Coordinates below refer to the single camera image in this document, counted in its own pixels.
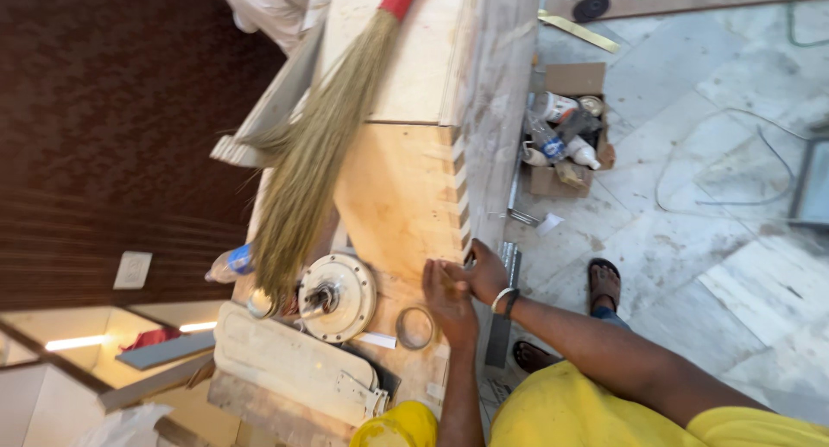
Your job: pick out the clear tape roll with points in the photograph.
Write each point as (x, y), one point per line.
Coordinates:
(414, 328)

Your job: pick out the cream ceiling fan motor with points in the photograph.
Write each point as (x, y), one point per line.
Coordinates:
(337, 298)

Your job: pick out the cream ceiling fan blade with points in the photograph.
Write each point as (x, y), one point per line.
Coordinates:
(291, 363)

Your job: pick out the person's left hand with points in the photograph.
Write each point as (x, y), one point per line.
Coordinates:
(450, 311)

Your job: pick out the plywood workbench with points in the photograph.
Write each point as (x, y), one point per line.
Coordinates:
(414, 175)

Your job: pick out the person's yellow shirt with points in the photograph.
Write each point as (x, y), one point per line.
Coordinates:
(583, 414)

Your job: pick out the scrap of white paper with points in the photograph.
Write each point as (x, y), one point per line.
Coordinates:
(549, 223)

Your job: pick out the person's right hand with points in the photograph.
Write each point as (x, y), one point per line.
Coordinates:
(487, 275)

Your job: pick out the person's foot in black sandal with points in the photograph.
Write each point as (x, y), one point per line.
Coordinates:
(604, 284)
(534, 356)

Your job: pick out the cardboard box of bottles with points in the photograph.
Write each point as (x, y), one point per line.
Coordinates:
(567, 133)

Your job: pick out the white wall switch plate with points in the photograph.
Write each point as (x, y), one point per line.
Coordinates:
(133, 269)

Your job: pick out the person's left fingers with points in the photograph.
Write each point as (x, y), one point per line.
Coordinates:
(437, 282)

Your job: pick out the black wristband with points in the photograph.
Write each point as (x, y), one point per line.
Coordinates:
(511, 302)

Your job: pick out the white plastic bag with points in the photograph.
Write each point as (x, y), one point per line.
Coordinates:
(123, 427)

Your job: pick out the red cloth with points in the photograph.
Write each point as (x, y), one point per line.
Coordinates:
(152, 337)

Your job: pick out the white laminate strips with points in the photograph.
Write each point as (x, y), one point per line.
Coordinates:
(272, 110)

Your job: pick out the person's right fingers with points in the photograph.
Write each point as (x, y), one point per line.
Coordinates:
(461, 271)

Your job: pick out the metal frame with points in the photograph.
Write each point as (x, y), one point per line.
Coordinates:
(811, 181)

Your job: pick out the grey metal channel strip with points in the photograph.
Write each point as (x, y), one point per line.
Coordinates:
(505, 304)

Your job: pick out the grey board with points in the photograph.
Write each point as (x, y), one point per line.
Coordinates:
(165, 350)

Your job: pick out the brass-coloured metal strip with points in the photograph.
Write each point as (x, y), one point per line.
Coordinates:
(578, 30)

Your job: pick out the clear plastic water bottle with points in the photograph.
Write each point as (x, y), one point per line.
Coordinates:
(230, 264)

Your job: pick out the black grinding disc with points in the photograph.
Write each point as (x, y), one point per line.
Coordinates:
(590, 8)

